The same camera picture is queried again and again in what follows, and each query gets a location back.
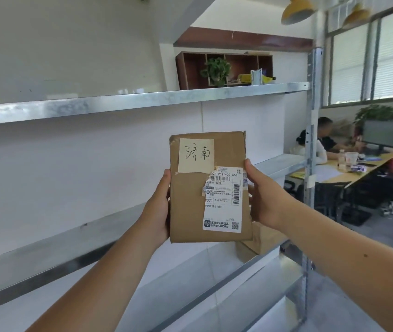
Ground person's left hand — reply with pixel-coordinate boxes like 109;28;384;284
137;168;173;248

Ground person's right hand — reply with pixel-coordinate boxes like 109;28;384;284
243;158;298;233

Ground brown cardboard parcel with labels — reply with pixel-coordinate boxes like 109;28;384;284
168;130;254;244

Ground person's right forearm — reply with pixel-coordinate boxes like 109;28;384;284
279;199;393;332

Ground person's left forearm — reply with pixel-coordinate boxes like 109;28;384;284
26;218;166;332

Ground brown cardboard box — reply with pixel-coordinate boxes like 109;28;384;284
241;221;288;255

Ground yellow object in cabinet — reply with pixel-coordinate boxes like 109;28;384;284
236;74;277;83

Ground green potted plant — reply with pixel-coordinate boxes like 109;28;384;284
200;57;232;88

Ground wooden office desk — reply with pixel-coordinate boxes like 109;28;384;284
287;149;393;218

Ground metal shelving rack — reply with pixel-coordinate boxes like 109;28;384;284
0;46;325;332

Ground black computer monitor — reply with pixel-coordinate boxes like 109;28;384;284
361;120;393;153

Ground brown wooden beam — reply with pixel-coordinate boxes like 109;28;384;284
174;26;314;52

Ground large green leafy plant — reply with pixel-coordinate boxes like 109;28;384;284
353;104;393;129

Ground window with blinds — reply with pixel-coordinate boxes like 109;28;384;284
323;3;393;108

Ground yellow pendant lamp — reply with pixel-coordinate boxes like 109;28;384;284
342;2;372;29
281;0;318;26

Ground brown wooden wall cabinet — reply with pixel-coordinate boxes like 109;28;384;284
175;51;274;90

